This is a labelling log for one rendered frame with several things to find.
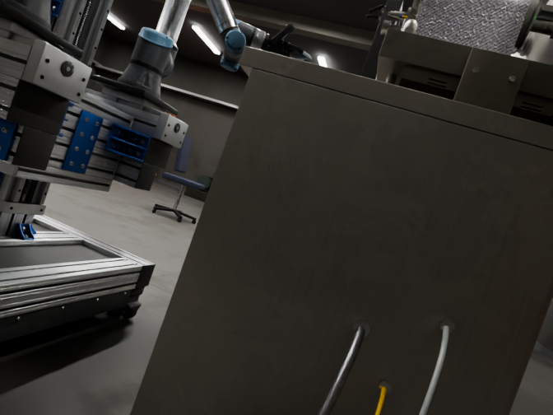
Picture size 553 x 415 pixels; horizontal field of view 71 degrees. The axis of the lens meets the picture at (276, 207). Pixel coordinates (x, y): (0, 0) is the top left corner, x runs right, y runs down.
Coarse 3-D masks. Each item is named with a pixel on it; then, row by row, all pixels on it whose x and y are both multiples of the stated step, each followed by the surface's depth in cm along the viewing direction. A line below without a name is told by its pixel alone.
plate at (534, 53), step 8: (552, 0) 110; (536, 40) 112; (544, 40) 103; (552, 40) 96; (536, 48) 109; (544, 48) 101; (552, 48) 94; (520, 56) 124; (528, 56) 114; (536, 56) 106; (544, 56) 99; (552, 56) 92; (552, 64) 91
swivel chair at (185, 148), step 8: (184, 144) 470; (184, 152) 478; (176, 160) 464; (184, 160) 485; (176, 168) 464; (184, 168) 493; (168, 176) 449; (176, 176) 450; (184, 184) 450; (192, 184) 449; (200, 184) 465; (176, 200) 470; (160, 208) 455; (168, 208) 463; (176, 208) 471; (184, 216) 474
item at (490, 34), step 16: (432, 16) 96; (448, 16) 95; (464, 16) 94; (480, 16) 93; (432, 32) 95; (448, 32) 94; (464, 32) 94; (480, 32) 93; (496, 32) 92; (512, 32) 91; (480, 48) 93; (496, 48) 92; (512, 48) 91
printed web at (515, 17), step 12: (432, 0) 96; (444, 0) 95; (456, 0) 95; (468, 0) 94; (480, 0) 93; (492, 0) 93; (504, 0) 92; (516, 0) 92; (528, 0) 91; (468, 12) 94; (480, 12) 93; (492, 12) 93; (504, 12) 92; (516, 12) 91; (516, 24) 91
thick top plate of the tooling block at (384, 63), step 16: (400, 32) 78; (384, 48) 78; (400, 48) 78; (416, 48) 77; (432, 48) 76; (448, 48) 76; (464, 48) 75; (384, 64) 81; (400, 64) 79; (416, 64) 77; (432, 64) 76; (448, 64) 75; (464, 64) 75; (528, 64) 72; (544, 64) 72; (384, 80) 90; (528, 80) 72; (544, 80) 71; (544, 96) 71
